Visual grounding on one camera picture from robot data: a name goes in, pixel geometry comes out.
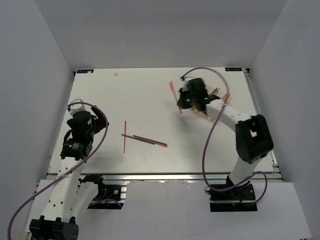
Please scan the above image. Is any orange plastic knife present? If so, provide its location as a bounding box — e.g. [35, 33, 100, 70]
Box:
[169, 81, 182, 114]

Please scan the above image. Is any yellow plastic fork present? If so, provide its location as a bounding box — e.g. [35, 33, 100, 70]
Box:
[223, 93, 229, 102]

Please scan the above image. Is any orange chopstick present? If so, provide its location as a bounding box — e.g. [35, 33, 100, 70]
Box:
[123, 120, 127, 154]
[133, 135, 168, 148]

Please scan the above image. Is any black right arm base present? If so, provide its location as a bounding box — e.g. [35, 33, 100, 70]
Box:
[204, 183, 258, 213]

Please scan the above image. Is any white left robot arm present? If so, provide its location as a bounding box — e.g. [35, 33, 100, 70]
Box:
[29, 103, 109, 240]

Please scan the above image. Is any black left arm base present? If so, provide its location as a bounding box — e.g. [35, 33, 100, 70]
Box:
[78, 174, 126, 210]

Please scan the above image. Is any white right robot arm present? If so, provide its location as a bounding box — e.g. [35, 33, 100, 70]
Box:
[177, 78, 274, 200]

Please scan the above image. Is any amber plastic container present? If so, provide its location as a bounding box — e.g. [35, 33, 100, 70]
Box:
[191, 85, 220, 116]

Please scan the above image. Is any clear plastic container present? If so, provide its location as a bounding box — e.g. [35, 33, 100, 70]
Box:
[206, 89, 232, 121]

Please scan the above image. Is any blue corner label sticker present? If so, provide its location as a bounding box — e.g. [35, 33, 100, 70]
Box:
[76, 69, 94, 74]
[224, 67, 243, 72]

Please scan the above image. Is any blue chopstick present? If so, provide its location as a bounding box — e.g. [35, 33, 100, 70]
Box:
[133, 134, 168, 146]
[121, 134, 155, 145]

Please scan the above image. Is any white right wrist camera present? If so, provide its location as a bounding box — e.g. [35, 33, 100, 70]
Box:
[180, 76, 189, 92]

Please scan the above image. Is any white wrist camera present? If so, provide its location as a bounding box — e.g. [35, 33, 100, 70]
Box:
[180, 76, 189, 92]
[66, 98, 87, 117]

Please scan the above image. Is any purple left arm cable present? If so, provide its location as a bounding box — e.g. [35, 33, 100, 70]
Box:
[7, 102, 110, 240]

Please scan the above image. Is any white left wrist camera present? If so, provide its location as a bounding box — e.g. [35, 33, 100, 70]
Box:
[66, 98, 87, 117]

